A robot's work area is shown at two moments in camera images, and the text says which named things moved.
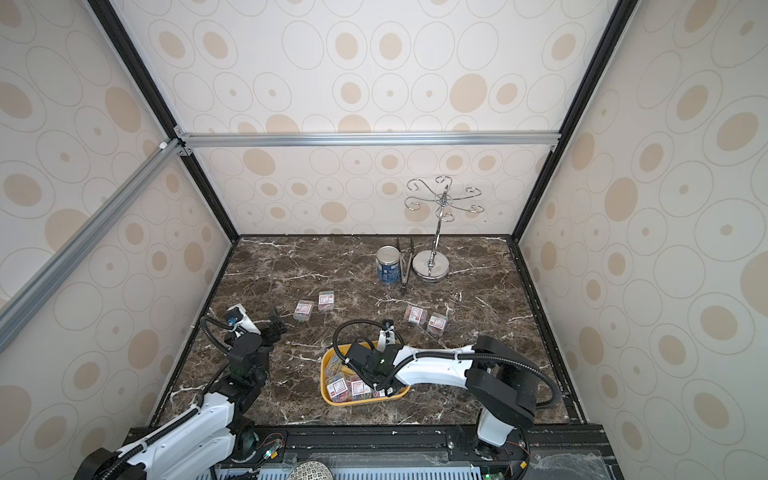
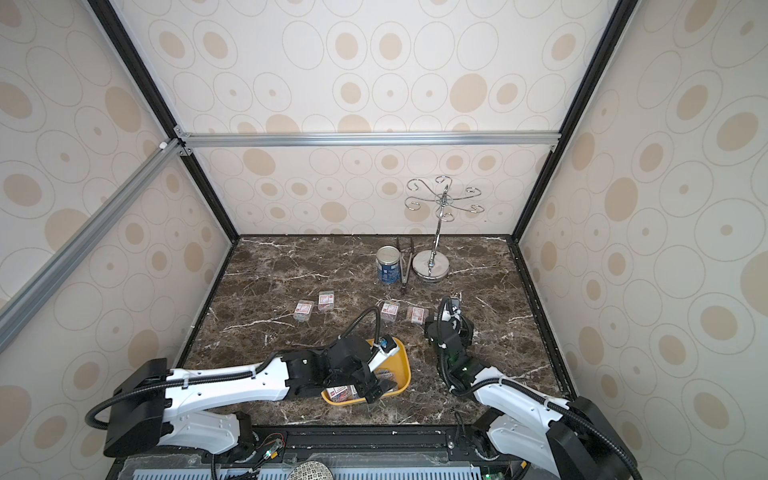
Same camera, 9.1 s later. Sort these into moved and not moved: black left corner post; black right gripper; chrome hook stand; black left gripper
Moved: black left gripper; black right gripper
Not moved: chrome hook stand; black left corner post
